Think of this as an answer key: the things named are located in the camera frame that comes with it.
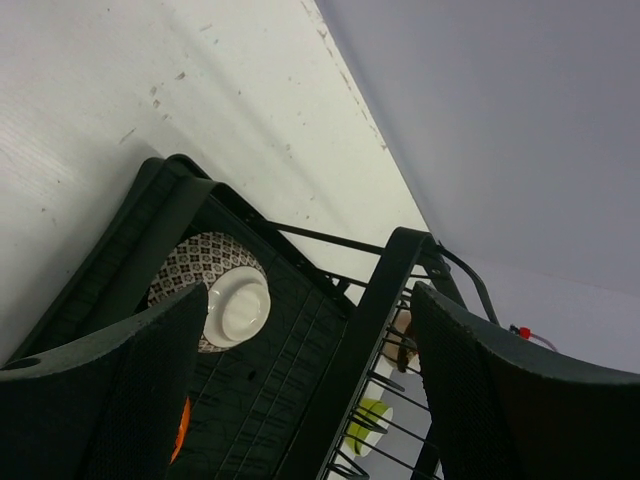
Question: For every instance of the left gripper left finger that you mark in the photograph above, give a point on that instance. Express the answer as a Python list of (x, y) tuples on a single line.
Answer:
[(105, 406)]

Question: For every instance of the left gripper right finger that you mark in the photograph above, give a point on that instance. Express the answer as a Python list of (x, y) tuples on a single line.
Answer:
[(505, 408)]

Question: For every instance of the pink flower bowl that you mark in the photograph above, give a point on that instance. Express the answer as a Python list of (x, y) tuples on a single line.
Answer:
[(399, 344)]

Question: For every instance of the lime green bowl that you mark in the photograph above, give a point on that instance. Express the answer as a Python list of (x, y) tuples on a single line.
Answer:
[(374, 419), (362, 440)]

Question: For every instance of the orange bowl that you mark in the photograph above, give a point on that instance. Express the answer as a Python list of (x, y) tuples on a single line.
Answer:
[(182, 430)]

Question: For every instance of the black drip tray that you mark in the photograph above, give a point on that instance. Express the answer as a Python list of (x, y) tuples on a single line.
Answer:
[(247, 402)]

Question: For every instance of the brown patterned bowl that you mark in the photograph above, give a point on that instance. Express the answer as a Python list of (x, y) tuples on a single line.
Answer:
[(239, 301)]

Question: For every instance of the black wire dish rack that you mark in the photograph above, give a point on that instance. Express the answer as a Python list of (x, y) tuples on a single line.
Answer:
[(335, 402)]

